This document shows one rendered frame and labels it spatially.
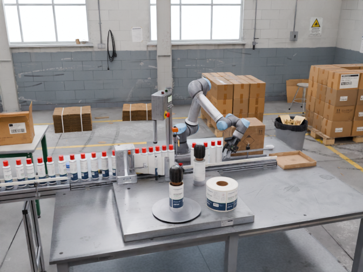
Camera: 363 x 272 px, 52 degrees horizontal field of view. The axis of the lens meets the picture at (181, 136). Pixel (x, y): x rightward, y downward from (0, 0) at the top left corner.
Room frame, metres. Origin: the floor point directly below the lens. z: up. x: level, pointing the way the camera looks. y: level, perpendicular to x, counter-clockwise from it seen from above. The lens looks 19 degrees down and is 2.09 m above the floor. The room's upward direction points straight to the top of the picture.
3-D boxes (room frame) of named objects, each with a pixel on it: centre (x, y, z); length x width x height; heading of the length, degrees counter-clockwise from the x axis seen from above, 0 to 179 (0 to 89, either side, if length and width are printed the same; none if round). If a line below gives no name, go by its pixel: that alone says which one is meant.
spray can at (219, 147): (2.77, -0.30, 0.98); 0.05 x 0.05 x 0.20
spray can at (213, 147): (2.76, -0.25, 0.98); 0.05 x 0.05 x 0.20
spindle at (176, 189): (2.06, 0.03, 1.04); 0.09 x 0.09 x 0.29
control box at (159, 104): (2.73, 0.15, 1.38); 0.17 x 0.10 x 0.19; 160
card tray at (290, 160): (2.94, -0.94, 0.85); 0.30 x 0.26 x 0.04; 105
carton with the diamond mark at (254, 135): (3.15, -0.55, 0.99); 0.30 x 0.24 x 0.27; 101
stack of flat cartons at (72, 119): (6.44, 1.94, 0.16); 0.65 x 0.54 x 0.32; 103
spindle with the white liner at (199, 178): (2.43, -0.13, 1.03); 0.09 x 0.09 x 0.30
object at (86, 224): (2.62, -0.13, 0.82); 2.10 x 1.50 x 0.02; 105
